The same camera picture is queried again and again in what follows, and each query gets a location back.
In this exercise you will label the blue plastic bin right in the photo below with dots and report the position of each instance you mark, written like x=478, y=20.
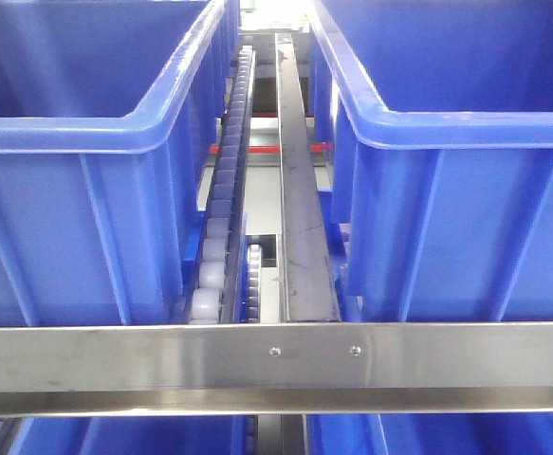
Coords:
x=439, y=120

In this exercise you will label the blue plastic bin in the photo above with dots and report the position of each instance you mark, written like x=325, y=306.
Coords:
x=452, y=433
x=439, y=120
x=108, y=110

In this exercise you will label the lower left blue bin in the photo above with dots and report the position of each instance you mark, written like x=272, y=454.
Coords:
x=132, y=435

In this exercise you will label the stainless steel shelf rail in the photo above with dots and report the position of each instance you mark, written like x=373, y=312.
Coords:
x=277, y=368

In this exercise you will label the steel divider guide rail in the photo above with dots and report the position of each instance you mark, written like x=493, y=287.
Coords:
x=310, y=294

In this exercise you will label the blue plastic bin left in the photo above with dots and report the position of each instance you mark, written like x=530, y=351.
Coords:
x=108, y=110

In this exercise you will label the white roller conveyor track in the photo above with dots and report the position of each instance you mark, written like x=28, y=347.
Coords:
x=220, y=266

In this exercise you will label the lower blue plastic bin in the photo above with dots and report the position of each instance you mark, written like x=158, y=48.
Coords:
x=452, y=433

